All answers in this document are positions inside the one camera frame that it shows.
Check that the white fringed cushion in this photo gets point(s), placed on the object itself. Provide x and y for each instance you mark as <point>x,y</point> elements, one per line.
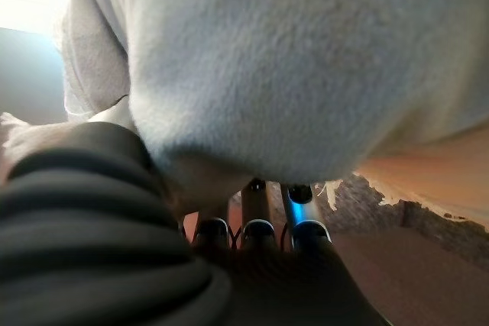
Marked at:
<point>267,66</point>

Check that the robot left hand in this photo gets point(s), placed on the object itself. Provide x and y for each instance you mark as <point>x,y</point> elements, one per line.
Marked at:
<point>95,246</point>

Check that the grey fabric armchair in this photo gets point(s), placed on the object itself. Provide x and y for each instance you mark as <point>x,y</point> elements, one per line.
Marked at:
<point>363,207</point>

